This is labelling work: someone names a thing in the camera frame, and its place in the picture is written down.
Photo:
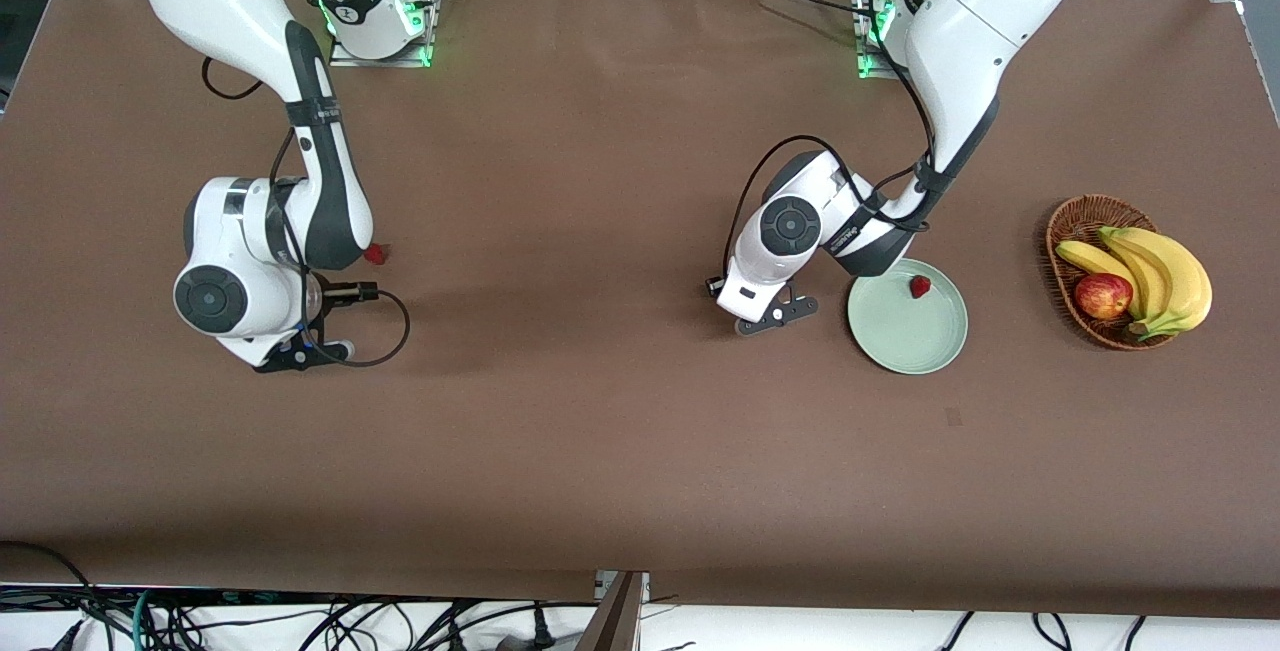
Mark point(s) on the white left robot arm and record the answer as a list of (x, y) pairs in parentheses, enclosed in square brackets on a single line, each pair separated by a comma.
[(990, 21)]

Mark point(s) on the yellow banana bunch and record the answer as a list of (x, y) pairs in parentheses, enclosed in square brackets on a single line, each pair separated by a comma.
[(1180, 281)]

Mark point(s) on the camera mount post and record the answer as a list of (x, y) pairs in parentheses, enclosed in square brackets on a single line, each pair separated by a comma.
[(615, 621)]

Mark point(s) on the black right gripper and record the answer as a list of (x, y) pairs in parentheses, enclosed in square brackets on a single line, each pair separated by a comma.
[(327, 303)]

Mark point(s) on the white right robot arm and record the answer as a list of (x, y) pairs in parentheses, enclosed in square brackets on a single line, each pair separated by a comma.
[(220, 1)]

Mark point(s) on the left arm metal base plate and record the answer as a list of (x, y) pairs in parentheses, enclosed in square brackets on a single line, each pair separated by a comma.
[(866, 69)]

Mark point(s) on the plain red strawberry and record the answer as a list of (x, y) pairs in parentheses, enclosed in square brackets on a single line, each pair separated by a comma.
[(378, 254)]

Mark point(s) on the black power plug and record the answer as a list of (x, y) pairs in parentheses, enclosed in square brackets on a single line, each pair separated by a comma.
[(543, 631)]

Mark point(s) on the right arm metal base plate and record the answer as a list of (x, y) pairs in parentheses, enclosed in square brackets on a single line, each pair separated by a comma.
[(345, 57)]

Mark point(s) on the red apple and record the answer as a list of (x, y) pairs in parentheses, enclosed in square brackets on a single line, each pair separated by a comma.
[(1103, 296)]

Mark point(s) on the pale green round plate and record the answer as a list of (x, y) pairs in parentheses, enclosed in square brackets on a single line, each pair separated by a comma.
[(910, 331)]

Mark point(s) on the brown table cover cloth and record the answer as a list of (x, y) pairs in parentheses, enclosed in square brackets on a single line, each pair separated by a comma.
[(640, 431)]

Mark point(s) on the red strawberry with small stem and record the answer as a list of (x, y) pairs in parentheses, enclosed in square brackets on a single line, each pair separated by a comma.
[(920, 287)]

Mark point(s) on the brown wicker basket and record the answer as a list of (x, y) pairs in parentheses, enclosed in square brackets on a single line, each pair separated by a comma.
[(1085, 216)]

